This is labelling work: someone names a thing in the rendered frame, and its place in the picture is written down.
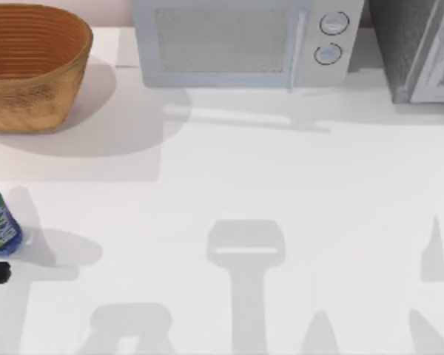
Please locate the microwave oven door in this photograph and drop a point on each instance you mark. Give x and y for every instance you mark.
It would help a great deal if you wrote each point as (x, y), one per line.
(222, 40)

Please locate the pale microwave oven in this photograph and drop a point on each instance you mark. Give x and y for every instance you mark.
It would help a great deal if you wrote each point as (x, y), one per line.
(333, 74)

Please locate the round microwave knob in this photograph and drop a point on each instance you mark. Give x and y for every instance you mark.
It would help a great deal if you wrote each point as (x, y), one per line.
(328, 54)
(333, 23)

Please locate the brown woven basket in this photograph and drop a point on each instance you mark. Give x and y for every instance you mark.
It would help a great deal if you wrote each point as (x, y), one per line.
(29, 96)

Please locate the blue bottle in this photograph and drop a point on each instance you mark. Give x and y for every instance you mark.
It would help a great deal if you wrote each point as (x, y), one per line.
(0, 229)

